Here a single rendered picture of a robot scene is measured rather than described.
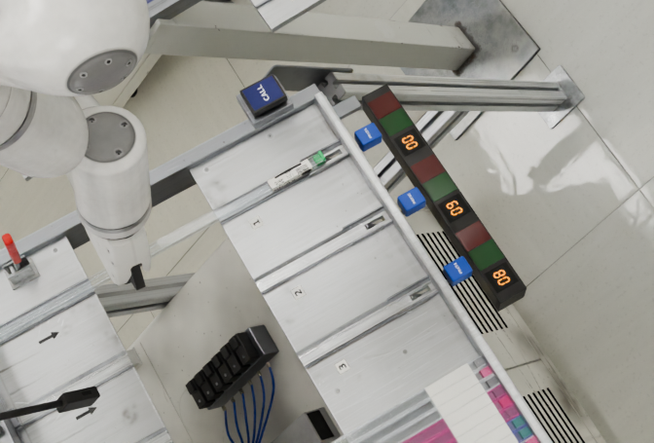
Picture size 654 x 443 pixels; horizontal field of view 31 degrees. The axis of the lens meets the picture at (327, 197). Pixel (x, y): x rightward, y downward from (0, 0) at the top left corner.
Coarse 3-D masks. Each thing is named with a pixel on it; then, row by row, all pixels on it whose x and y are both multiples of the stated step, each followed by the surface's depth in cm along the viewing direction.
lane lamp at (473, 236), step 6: (480, 222) 152; (468, 228) 151; (474, 228) 151; (480, 228) 151; (456, 234) 151; (462, 234) 151; (468, 234) 151; (474, 234) 151; (480, 234) 151; (486, 234) 151; (462, 240) 151; (468, 240) 151; (474, 240) 151; (480, 240) 151; (486, 240) 151; (468, 246) 150; (474, 246) 150
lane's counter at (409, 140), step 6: (408, 132) 157; (414, 132) 157; (396, 138) 157; (402, 138) 157; (408, 138) 157; (414, 138) 157; (420, 138) 157; (402, 144) 157; (408, 144) 156; (414, 144) 156; (420, 144) 156; (402, 150) 156; (408, 150) 156; (414, 150) 156
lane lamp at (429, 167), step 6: (432, 156) 156; (420, 162) 155; (426, 162) 155; (432, 162) 155; (438, 162) 155; (414, 168) 155; (420, 168) 155; (426, 168) 155; (432, 168) 155; (438, 168) 155; (420, 174) 155; (426, 174) 155; (432, 174) 155; (438, 174) 155; (420, 180) 154; (426, 180) 154
